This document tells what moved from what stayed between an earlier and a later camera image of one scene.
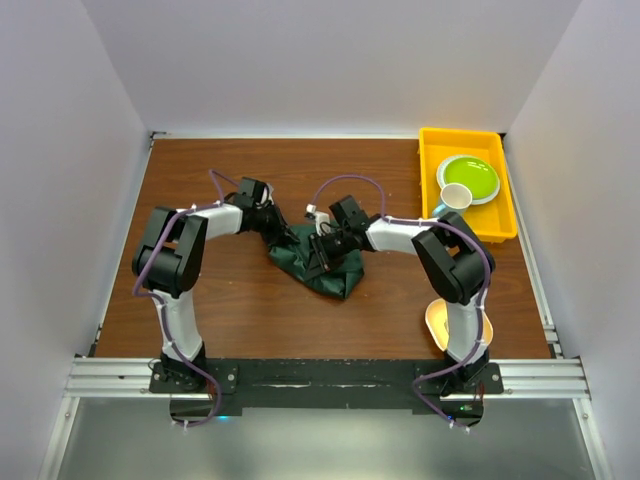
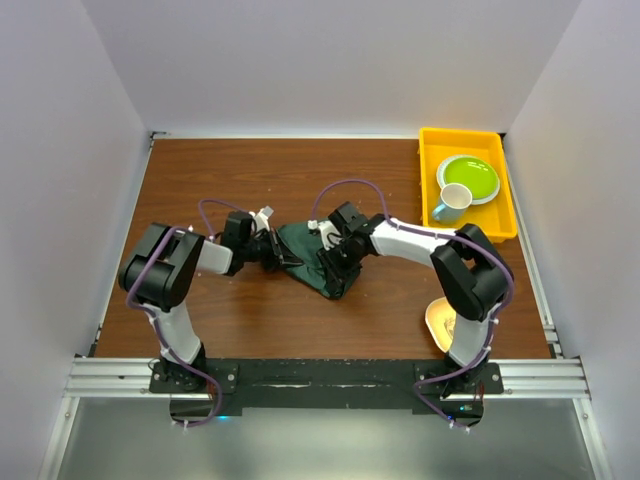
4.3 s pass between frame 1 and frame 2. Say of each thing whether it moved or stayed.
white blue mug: stayed
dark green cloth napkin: stayed
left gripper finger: moved
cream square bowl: stayed
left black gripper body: moved
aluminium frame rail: stayed
